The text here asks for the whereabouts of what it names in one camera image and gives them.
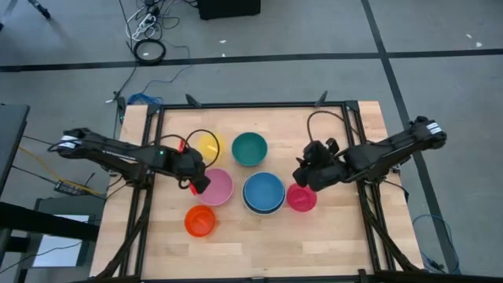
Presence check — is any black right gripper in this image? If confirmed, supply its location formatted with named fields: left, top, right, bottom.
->
left=292, top=137, right=350, bottom=193

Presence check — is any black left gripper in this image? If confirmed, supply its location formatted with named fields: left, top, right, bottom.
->
left=172, top=147, right=212, bottom=195

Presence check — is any light pink bowl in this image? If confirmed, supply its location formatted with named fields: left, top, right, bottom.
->
left=195, top=167, right=235, bottom=207

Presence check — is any magenta cup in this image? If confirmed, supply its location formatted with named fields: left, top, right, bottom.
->
left=285, top=182, right=318, bottom=213

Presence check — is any orange plastic bowl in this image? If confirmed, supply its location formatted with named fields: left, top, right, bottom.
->
left=183, top=204, right=217, bottom=238

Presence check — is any yellow plastic bowl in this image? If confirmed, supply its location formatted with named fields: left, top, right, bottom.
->
left=196, top=132, right=226, bottom=164

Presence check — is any blue bowl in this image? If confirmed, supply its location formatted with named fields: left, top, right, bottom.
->
left=240, top=172, right=288, bottom=216
left=243, top=171, right=286, bottom=212

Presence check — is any teal green bowl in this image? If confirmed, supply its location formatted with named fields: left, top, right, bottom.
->
left=230, top=131, right=269, bottom=167

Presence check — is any small black electronics box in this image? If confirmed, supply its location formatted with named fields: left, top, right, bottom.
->
left=53, top=179, right=90, bottom=197

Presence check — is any grey stool with white panel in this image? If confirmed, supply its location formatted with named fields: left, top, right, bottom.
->
left=15, top=196, right=100, bottom=283

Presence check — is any black table bar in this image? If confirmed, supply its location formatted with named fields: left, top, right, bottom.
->
left=0, top=201, right=101, bottom=242

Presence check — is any white power strip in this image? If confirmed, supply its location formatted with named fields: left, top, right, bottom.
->
left=125, top=11, right=158, bottom=41

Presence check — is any black box on floor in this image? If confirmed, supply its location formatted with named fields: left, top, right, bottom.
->
left=196, top=0, right=262, bottom=21

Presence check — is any black desk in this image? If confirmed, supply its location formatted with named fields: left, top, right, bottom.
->
left=0, top=103, right=31, bottom=197

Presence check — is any black camera cable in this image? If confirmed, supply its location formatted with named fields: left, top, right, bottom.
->
left=307, top=110, right=361, bottom=153
left=159, top=128, right=221, bottom=170

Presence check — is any black aluminium rig frame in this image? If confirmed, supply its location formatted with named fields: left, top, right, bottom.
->
left=92, top=100, right=426, bottom=283

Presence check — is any bundled blue cable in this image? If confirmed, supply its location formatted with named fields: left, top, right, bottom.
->
left=127, top=93, right=163, bottom=106

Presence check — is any coiled black cable ring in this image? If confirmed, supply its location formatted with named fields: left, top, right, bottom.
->
left=132, top=38, right=167, bottom=66

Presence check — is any yellow cable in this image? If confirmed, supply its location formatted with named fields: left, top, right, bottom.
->
left=17, top=145, right=104, bottom=197

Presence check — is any thin blue floor cable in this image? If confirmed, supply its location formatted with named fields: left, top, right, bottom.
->
left=411, top=214, right=461, bottom=275

